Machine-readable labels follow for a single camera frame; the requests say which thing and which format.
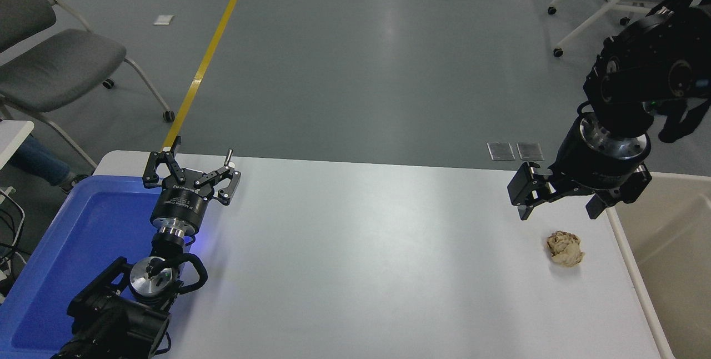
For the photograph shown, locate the tan paper ball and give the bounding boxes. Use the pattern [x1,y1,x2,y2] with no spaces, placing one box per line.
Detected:
[546,231,585,267]

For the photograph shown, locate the metal floor plate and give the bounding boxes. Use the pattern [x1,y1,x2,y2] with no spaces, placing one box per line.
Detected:
[517,142,545,162]
[487,142,516,162]

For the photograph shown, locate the grey padded chair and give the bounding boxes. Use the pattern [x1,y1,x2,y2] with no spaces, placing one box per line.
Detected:
[0,0,176,168]

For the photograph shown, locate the small white table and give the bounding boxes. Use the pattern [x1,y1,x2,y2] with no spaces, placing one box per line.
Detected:
[0,120,35,171]

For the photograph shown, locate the blue plastic tray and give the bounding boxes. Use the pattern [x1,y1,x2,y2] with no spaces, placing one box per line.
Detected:
[0,174,196,359]

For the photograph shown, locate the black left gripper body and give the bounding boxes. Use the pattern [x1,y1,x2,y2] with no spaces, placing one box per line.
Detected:
[150,177,216,233]

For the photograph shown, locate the large pale bin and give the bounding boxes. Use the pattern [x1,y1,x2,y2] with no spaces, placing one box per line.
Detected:
[605,172,711,359]

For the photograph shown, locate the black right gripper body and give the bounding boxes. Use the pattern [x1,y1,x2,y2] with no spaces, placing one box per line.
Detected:
[554,130,649,191]

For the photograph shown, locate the black cables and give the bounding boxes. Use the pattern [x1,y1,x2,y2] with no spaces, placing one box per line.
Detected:
[0,186,28,296]

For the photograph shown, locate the person in blue trousers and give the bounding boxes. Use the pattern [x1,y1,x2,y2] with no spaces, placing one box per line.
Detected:
[8,134,91,194]

